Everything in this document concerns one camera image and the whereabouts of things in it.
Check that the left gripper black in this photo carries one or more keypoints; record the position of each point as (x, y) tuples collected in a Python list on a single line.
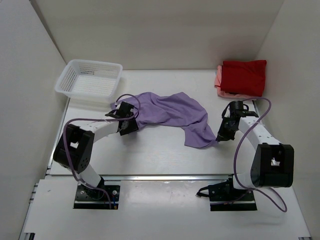
[(130, 110)]

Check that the aluminium rail frame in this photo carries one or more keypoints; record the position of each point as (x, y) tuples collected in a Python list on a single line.
[(159, 178)]

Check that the white plastic basket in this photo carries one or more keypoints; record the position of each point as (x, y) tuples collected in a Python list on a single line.
[(89, 80)]

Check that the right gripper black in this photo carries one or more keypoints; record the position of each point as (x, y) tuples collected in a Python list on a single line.
[(225, 130)]

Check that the purple t shirt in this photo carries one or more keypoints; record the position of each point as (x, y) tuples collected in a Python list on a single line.
[(176, 110)]

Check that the pink folded t shirt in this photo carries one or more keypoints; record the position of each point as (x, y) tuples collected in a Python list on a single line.
[(223, 94)]

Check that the red folded t shirt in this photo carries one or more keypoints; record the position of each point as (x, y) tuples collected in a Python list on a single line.
[(244, 77)]

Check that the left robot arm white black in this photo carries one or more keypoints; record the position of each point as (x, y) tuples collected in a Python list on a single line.
[(74, 149)]

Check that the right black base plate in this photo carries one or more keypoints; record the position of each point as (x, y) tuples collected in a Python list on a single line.
[(224, 197)]

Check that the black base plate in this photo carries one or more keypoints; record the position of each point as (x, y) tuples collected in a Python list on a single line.
[(92, 199), (224, 197)]

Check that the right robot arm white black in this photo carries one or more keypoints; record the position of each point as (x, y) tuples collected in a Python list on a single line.
[(272, 165)]

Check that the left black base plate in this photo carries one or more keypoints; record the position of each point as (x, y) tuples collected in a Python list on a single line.
[(92, 199)]

